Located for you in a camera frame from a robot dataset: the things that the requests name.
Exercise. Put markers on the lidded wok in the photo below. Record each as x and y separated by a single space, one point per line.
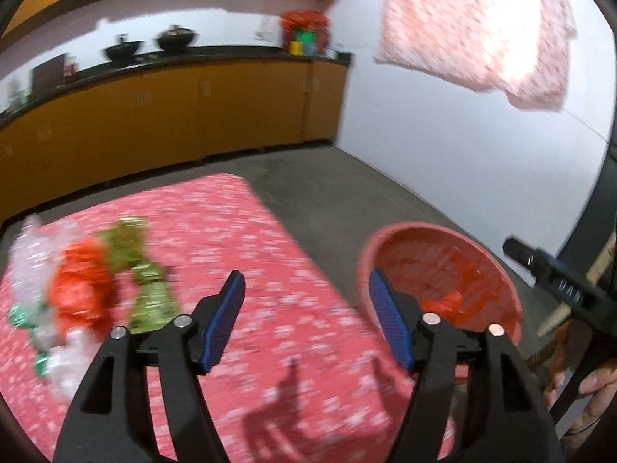
177 38

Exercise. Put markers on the dark cutting board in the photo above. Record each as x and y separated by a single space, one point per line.
48 71

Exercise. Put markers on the clear plastic jar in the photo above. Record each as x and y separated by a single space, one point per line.
15 92

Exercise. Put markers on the red floral blanket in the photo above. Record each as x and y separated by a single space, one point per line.
270 260

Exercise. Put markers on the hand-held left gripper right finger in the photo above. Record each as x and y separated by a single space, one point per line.
390 318

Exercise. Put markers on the green foil wrapper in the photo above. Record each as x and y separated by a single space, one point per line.
17 317

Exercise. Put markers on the person's right hand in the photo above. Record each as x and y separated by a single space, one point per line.
559 357

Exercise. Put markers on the black wok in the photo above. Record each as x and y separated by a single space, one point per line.
124 50

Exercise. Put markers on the yellow-green foil wrapper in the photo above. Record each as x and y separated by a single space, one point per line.
144 299

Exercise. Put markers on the wooden lower cabinets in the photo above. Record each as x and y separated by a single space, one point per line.
193 106

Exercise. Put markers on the green canister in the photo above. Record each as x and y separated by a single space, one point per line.
304 41

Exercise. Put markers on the black kitchen countertop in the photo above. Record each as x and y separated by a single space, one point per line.
241 53

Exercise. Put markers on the pink floral curtain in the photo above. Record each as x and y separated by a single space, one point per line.
458 24

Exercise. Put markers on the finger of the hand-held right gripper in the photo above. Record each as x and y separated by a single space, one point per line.
525 253

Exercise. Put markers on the clear bubble wrap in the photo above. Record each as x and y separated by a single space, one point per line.
29 260

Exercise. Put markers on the red plastic bag cover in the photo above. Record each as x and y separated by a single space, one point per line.
304 18

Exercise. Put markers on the wall outlet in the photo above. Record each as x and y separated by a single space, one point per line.
263 34

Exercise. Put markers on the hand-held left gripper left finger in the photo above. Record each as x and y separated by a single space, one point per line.
219 323

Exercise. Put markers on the red bottle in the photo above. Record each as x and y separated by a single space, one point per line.
71 70

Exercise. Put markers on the yellow box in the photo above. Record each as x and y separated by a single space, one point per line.
294 48

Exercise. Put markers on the red plastic basket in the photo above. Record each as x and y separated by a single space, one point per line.
409 228

